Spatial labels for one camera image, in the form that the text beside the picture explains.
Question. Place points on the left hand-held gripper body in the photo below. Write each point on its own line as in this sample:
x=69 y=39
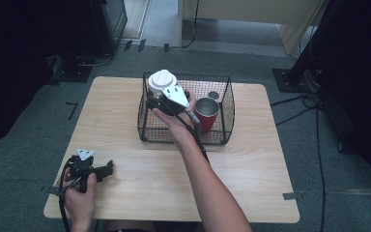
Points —
x=81 y=167

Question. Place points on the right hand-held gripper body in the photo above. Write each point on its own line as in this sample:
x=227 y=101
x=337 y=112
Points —
x=174 y=100

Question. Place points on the clear bottle with white lid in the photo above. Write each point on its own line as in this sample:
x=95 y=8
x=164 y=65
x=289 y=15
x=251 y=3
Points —
x=161 y=80

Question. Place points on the red metal cup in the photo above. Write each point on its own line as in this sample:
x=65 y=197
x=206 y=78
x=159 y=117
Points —
x=207 y=117

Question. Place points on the person's right hand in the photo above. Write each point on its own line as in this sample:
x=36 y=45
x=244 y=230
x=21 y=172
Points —
x=178 y=124

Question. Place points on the person's left hand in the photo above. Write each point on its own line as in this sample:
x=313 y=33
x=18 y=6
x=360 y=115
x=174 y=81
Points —
x=79 y=204

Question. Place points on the grey tape piece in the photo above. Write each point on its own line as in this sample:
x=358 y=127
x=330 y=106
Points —
x=290 y=196
x=52 y=190

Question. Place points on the dark round disc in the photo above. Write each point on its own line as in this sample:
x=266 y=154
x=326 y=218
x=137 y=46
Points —
x=213 y=95

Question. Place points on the short black tape strip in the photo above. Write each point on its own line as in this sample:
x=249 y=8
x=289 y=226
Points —
x=166 y=47

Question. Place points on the dark cabinet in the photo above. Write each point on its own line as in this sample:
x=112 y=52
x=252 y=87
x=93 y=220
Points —
x=111 y=25

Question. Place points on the light wooden cabinet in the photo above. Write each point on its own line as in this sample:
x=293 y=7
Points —
x=254 y=11

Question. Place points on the black metal stand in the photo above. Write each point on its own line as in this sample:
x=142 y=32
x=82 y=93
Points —
x=306 y=61

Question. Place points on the black stand base plate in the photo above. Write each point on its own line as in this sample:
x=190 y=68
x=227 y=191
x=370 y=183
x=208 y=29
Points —
x=72 y=72

